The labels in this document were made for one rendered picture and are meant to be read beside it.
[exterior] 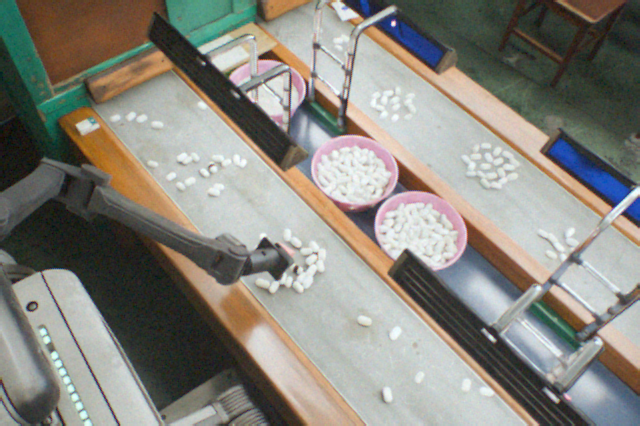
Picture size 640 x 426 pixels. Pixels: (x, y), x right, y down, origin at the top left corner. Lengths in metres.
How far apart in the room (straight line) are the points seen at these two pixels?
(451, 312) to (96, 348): 0.70
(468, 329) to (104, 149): 1.20
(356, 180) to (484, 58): 1.88
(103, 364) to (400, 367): 0.91
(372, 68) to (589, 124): 1.58
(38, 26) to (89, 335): 1.18
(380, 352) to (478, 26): 2.58
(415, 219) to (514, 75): 1.87
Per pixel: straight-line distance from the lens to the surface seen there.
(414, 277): 1.19
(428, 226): 1.69
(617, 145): 3.32
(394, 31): 1.73
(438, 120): 1.97
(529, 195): 1.87
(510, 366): 1.17
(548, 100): 3.37
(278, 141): 1.35
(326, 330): 1.49
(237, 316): 1.47
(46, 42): 1.82
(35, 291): 0.80
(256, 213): 1.65
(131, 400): 0.72
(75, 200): 1.37
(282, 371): 1.42
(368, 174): 1.76
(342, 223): 1.62
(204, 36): 2.09
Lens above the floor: 2.12
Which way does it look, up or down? 56 degrees down
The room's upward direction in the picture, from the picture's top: 7 degrees clockwise
